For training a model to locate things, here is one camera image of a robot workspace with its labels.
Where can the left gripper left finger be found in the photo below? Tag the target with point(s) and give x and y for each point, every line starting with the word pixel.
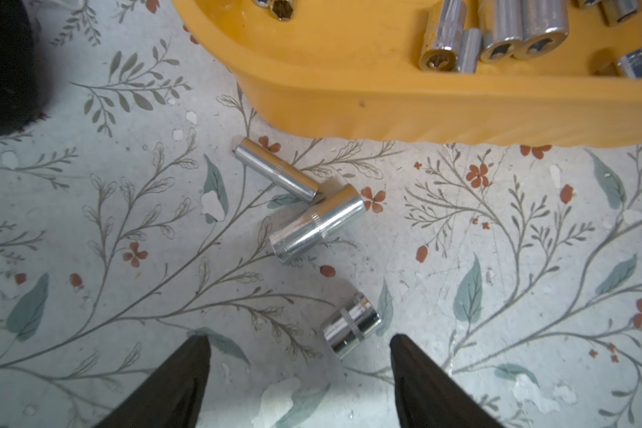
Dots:
pixel 173 395

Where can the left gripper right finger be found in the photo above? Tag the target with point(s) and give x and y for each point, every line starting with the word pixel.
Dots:
pixel 425 396

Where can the long thick silver socket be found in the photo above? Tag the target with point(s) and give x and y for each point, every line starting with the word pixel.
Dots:
pixel 545 26
pixel 502 29

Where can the slim long silver socket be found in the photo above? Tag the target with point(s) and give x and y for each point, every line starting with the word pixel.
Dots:
pixel 282 10

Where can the thin silver socket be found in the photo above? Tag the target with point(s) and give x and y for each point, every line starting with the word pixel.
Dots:
pixel 617 12

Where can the yellow plastic storage box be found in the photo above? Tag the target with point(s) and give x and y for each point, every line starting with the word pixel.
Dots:
pixel 350 69

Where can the plush doll on table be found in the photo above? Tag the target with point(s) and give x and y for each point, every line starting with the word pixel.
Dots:
pixel 19 80

